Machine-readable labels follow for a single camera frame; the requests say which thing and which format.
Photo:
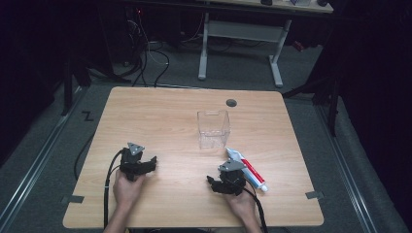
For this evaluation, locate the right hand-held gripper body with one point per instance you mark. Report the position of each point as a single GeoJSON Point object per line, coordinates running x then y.
{"type": "Point", "coordinates": [233, 179]}

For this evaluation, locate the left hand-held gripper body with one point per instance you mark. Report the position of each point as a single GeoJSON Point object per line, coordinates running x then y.
{"type": "Point", "coordinates": [131, 161]}

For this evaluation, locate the white red toothpaste tube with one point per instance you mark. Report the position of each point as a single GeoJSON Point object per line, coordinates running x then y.
{"type": "Point", "coordinates": [251, 171]}

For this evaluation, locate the clear plastic container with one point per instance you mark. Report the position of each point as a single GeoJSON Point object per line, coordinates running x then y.
{"type": "Point", "coordinates": [213, 131]}

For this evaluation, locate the person's right hand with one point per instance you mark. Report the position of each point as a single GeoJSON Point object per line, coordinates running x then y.
{"type": "Point", "coordinates": [241, 205]}

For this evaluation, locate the person's left hand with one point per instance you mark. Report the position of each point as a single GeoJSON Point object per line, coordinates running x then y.
{"type": "Point", "coordinates": [124, 191]}

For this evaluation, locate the grey tape piece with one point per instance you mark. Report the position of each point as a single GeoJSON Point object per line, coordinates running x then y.
{"type": "Point", "coordinates": [74, 199]}
{"type": "Point", "coordinates": [314, 194]}

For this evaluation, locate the grey table grommet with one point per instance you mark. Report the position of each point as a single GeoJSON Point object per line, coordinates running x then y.
{"type": "Point", "coordinates": [231, 103]}

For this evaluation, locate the black metal stand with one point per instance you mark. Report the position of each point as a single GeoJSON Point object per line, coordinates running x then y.
{"type": "Point", "coordinates": [68, 87]}
{"type": "Point", "coordinates": [333, 106]}

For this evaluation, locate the small red object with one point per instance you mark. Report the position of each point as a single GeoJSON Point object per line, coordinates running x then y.
{"type": "Point", "coordinates": [298, 46]}

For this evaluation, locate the white-framed desk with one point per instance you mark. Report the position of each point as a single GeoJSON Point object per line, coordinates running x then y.
{"type": "Point", "coordinates": [243, 30]}

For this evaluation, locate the metal floor rail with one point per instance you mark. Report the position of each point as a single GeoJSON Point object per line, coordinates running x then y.
{"type": "Point", "coordinates": [348, 174]}
{"type": "Point", "coordinates": [35, 165]}

